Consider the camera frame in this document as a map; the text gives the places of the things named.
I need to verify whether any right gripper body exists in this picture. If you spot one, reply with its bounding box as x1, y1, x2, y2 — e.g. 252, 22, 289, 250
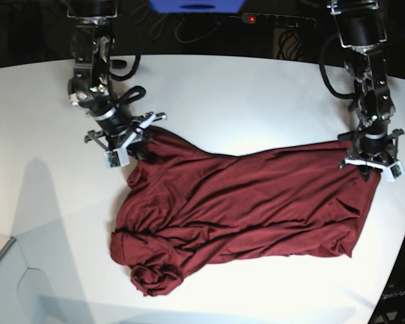
84, 111, 167, 158

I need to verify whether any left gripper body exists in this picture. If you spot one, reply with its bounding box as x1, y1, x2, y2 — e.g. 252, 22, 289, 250
337, 128, 404, 181

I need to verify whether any dark red t-shirt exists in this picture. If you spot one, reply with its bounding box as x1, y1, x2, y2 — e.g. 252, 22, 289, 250
110, 127, 381, 296

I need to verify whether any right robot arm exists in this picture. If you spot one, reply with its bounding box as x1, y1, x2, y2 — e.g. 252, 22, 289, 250
67, 1, 166, 168

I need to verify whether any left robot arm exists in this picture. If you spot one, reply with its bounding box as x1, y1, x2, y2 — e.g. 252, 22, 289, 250
319, 1, 404, 182

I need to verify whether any blue box at top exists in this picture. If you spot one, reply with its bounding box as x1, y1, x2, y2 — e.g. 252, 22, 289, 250
149, 0, 245, 14

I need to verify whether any black power strip red light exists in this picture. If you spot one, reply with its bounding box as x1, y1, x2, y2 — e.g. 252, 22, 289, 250
240, 12, 317, 28

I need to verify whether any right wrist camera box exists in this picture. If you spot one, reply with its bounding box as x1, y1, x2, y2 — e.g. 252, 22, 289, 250
104, 148, 130, 168

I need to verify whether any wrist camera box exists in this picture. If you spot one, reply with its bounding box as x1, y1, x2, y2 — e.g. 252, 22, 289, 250
104, 148, 130, 168
383, 161, 405, 182

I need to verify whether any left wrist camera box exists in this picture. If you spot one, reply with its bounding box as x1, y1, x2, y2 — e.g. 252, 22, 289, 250
383, 161, 405, 182

